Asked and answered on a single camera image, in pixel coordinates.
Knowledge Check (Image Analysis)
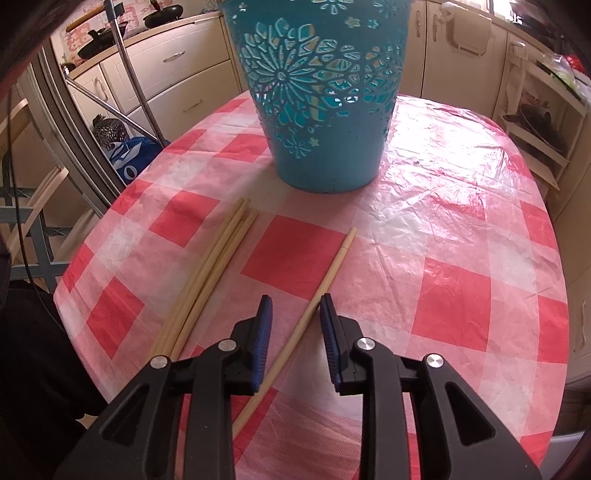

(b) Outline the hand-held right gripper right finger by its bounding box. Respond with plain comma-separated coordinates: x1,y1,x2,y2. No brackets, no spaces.
320,292,542,480

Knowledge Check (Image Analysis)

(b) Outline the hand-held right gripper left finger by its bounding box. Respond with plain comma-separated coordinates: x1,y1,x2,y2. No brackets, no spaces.
55,294,274,480

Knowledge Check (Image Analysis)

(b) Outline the teal perforated plastic basket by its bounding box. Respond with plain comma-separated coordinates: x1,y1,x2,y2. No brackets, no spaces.
217,0,414,193

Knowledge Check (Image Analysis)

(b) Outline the red white checked tablecloth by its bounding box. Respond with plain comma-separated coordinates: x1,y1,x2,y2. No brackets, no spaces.
53,90,571,480

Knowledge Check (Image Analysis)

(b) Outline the dark pan in rack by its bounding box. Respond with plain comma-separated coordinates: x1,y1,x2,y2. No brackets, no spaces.
503,104,570,157

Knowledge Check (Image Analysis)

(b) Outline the white slatted storage rack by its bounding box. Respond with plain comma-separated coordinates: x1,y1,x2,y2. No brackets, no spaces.
501,41,589,190

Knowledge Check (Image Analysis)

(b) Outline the black wok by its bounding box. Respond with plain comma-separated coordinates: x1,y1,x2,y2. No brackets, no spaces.
142,4,186,29

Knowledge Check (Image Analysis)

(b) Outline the black frying pan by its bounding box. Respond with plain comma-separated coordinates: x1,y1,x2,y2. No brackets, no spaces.
76,21,129,61

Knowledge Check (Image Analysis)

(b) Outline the white hanging cabinet bin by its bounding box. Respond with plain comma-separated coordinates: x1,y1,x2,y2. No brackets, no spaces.
449,8,494,55

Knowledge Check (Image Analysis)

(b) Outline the green filled plastic bag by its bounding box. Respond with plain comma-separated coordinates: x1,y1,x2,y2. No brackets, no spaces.
541,51,580,89

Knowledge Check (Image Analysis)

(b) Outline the cream tiered shelf blue frame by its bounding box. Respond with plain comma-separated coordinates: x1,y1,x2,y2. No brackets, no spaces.
0,44,118,289

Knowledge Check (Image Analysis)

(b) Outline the blue dustpan with handle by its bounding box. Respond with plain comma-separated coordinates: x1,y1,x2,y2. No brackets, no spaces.
65,0,168,151

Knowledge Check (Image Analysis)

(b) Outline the black cable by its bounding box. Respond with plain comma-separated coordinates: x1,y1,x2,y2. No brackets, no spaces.
7,83,35,287

